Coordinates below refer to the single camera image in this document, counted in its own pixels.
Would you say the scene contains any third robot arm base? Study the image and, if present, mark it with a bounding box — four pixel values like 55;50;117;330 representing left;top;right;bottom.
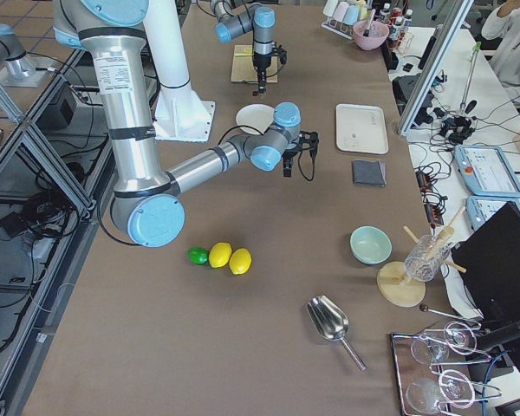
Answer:
0;23;44;88

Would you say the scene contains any blue teach pendant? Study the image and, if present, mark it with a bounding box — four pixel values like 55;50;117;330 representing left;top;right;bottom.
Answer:
453;145;520;198
465;196;520;231

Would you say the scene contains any metal glass rack tray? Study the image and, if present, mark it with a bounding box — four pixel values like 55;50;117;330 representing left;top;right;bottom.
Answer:
389;321;502;415

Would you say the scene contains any yellow lemon lower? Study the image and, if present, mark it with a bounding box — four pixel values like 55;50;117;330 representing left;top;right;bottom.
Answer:
229;248;252;276

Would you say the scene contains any blue teach pendant upper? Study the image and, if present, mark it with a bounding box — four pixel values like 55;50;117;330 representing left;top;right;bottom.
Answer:
453;145;520;198

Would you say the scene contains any blue teach pendant lower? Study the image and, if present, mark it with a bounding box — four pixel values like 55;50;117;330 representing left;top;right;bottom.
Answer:
465;196;520;231

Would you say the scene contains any clear textured glass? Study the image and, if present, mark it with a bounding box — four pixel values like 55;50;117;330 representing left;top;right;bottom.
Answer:
404;235;450;283

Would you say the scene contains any cream round plate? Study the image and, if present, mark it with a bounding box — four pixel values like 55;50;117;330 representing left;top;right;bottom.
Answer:
236;104;274;134

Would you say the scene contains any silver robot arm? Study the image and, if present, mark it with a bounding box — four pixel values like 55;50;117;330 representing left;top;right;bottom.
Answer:
53;1;318;247
210;0;287;96

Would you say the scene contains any grey folded cloth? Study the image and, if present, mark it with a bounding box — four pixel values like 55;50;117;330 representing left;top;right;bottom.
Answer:
352;159;387;187

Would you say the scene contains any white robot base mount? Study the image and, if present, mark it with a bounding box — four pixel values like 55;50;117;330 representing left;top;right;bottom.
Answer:
144;0;215;143

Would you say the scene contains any yellow lemon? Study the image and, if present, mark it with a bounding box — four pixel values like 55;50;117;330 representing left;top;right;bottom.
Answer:
208;242;232;268
229;248;252;276

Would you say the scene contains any metal scoop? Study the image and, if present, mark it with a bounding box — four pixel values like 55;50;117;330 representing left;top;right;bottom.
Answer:
307;295;367;372

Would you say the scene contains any wooden cutting board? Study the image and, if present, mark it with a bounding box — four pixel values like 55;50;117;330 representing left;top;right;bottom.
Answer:
231;44;279;83

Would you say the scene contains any wooden cup stand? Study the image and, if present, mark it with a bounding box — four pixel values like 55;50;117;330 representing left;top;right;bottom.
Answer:
377;206;466;308

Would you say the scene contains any pastel cup rack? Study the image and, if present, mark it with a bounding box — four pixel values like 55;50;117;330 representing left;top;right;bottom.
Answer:
322;0;373;29

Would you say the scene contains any light green bowl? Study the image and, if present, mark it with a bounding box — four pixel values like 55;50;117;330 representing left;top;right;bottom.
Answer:
349;225;392;265

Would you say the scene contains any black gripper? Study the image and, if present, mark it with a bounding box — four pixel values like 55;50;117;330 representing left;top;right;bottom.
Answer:
283;130;319;178
252;41;287;94

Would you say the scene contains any green lime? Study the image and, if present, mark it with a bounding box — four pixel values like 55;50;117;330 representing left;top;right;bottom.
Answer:
187;247;209;265

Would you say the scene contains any black monitor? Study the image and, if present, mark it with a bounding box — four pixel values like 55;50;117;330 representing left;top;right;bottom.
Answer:
452;202;520;322

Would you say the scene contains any person in white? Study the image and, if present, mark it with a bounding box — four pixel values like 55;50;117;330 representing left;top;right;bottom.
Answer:
481;1;520;107

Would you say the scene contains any yellow lemon upper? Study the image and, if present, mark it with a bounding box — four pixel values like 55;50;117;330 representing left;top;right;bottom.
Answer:
208;242;232;268

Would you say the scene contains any cream rectangular tray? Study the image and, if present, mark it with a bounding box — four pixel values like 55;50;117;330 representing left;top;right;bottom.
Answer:
335;103;388;154

